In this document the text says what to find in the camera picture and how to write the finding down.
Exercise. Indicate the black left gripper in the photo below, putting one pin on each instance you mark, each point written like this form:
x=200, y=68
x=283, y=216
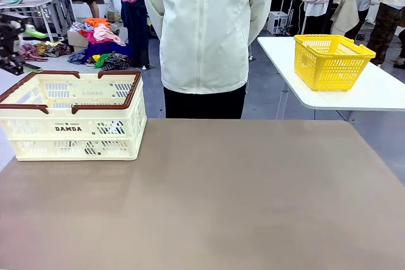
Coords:
x=6, y=36

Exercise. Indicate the cream folding shopping basket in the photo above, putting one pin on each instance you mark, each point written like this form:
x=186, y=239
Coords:
x=79, y=153

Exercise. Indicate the yellow plastic basket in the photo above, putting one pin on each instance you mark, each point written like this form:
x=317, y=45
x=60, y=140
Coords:
x=329, y=67

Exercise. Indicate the small pile of patterned clothes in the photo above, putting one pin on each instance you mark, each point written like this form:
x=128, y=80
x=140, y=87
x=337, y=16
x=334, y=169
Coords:
x=47, y=50

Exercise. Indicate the cardboard box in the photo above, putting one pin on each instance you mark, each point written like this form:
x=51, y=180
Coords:
x=74, y=40

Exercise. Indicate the grey metal work table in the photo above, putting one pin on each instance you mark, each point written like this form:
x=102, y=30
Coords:
x=50, y=2

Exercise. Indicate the pile of colourful clothes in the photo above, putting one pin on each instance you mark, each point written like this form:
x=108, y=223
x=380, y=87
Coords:
x=101, y=36

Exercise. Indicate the person in white jacket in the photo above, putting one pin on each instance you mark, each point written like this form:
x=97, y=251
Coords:
x=205, y=29

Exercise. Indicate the white computer case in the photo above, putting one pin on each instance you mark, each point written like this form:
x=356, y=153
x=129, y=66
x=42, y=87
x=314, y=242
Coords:
x=278, y=23

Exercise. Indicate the beige hanging coat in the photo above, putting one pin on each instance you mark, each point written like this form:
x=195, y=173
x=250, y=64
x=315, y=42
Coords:
x=346, y=10

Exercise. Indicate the white side table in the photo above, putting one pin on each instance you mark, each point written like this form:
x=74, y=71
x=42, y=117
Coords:
x=364, y=96

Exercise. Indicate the person in cream jacket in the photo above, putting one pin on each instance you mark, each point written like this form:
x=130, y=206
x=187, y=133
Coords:
x=389, y=4

